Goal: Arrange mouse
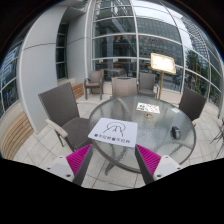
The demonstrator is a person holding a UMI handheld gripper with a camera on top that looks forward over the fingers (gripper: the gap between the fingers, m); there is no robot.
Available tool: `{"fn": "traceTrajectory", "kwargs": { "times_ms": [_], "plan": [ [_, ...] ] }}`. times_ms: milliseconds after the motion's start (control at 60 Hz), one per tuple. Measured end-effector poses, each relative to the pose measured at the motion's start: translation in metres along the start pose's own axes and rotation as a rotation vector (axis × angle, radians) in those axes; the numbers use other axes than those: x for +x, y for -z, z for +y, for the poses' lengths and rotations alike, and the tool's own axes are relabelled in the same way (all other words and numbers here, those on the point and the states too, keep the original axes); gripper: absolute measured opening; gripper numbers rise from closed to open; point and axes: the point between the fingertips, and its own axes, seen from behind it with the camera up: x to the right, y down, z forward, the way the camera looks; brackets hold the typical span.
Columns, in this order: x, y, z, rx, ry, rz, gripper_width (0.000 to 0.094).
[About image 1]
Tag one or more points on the wooden slat bench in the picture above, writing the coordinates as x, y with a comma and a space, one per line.
16, 134

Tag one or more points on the small colourful menu card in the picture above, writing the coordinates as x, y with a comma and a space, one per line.
148, 108

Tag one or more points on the white printed mouse pad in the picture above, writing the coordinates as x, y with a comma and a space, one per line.
112, 131

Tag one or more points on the grey wicker chair far left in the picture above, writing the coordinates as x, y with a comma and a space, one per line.
94, 81

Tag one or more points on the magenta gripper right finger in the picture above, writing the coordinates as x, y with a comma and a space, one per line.
153, 166

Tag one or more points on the grey wicker chair behind table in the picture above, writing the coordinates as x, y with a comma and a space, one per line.
124, 86

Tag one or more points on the round glass table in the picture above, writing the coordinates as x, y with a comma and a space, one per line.
154, 134

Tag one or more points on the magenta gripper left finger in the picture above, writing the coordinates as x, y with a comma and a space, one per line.
72, 167

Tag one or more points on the dark wicker chair right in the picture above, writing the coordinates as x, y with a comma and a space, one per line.
192, 104

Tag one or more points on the round metal ashtray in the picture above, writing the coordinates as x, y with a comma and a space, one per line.
148, 115

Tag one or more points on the black computer mouse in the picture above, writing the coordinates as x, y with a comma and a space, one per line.
176, 133

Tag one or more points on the grey wicker chair far right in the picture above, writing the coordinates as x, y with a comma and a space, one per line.
147, 85

